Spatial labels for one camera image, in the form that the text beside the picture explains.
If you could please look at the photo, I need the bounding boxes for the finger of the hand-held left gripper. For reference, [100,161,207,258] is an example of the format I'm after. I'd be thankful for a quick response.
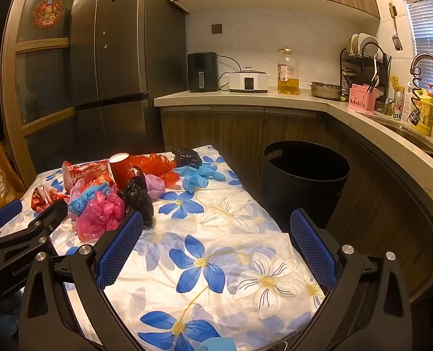
[0,199,24,244]
[0,199,69,254]

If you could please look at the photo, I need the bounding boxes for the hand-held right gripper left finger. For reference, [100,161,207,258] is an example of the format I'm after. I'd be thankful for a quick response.
[18,211,146,351]

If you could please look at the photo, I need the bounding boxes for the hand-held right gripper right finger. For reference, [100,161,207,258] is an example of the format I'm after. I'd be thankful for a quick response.
[290,208,413,351]

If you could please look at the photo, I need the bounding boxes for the red white snack wrapper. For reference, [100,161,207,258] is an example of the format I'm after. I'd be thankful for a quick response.
[31,186,71,213]

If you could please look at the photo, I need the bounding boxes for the purple plastic bag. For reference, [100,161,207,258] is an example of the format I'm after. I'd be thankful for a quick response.
[143,173,166,200]
[68,177,89,209]

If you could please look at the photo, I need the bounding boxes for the pink plastic bag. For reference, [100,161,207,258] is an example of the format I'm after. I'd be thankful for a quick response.
[75,192,126,242]

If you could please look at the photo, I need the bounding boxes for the blue plastic bag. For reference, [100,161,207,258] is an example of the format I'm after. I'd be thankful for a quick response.
[172,163,225,192]
[68,185,120,220]

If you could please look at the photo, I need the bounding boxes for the black plastic bag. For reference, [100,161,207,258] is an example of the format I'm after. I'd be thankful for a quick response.
[117,166,155,227]
[170,147,203,169]

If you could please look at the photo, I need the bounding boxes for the black trash bin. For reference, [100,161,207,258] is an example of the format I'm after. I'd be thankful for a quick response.
[263,141,350,233]

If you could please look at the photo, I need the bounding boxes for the red cylindrical can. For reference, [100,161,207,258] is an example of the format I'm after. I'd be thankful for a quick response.
[108,152,141,190]

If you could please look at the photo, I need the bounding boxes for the red plastic bag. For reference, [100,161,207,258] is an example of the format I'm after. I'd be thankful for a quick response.
[129,153,181,187]

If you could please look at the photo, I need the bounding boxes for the person's right hand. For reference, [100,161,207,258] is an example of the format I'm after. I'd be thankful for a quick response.
[198,337,237,351]

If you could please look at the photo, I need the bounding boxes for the blue floral cloth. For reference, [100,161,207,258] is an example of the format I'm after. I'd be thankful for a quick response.
[0,145,327,351]

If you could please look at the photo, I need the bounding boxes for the wooden framed glass door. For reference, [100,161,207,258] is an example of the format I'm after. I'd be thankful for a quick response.
[0,0,102,178]

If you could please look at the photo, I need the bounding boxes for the kitchen counter with wooden cabinets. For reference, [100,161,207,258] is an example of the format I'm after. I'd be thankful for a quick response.
[154,88,433,304]

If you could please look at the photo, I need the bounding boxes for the steel kitchen sink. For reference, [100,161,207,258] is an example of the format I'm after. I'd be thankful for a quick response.
[381,117,433,154]

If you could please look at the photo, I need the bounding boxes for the pink utensil holder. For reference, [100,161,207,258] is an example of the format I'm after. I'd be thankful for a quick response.
[348,83,377,114]

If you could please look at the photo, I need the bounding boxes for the metal mixing bowl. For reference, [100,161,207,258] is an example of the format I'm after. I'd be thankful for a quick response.
[309,81,345,100]

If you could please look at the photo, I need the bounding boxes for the silver beer can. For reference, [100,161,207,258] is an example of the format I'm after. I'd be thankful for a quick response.
[392,91,405,119]

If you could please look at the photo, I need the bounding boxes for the dark grey refrigerator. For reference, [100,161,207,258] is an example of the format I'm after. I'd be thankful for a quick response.
[70,0,187,154]

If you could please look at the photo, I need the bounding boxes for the white plastic bottle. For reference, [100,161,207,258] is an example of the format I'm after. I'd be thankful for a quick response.
[400,82,417,123]

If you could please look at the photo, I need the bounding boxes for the cooking oil bottle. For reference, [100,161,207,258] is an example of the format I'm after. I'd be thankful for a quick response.
[277,47,299,96]

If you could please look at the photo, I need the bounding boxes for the yellow detergent bottle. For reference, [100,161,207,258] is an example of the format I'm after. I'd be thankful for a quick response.
[414,88,433,136]

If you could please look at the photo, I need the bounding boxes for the white slow cooker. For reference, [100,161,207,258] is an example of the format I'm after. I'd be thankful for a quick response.
[228,66,272,93]

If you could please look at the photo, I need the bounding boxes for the black dish rack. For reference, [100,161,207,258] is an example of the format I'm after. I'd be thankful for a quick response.
[340,42,392,104]

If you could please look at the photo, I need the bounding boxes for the black air fryer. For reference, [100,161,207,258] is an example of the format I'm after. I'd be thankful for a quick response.
[187,52,219,93]

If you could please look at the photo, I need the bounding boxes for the colourful floral door decal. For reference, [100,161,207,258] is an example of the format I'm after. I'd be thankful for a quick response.
[32,0,64,28]

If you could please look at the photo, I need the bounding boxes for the white bowl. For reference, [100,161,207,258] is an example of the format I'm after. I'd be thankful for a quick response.
[358,33,377,55]

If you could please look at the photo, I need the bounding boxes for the metal kitchen faucet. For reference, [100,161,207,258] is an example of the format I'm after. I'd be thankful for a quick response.
[410,53,433,154]

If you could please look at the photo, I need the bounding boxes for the metal slotted spatula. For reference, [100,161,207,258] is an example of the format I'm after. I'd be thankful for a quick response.
[391,13,403,51]

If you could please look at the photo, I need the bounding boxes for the window blinds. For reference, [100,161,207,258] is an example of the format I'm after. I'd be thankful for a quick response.
[403,0,433,115]

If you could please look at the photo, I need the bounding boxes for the black coiled sprayer hose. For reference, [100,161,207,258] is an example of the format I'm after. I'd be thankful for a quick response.
[410,66,424,125]

